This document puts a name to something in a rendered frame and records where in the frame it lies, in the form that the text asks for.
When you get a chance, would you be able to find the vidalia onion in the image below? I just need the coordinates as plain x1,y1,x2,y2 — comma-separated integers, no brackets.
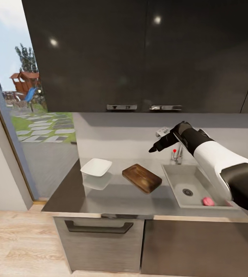
203,197,214,206

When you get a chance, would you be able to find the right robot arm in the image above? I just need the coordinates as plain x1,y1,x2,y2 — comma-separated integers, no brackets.
149,121,248,216

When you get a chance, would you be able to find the cutting board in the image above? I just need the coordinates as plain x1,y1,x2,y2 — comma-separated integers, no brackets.
122,164,162,193

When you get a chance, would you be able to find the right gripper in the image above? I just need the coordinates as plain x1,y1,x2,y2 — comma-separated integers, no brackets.
149,135,173,153

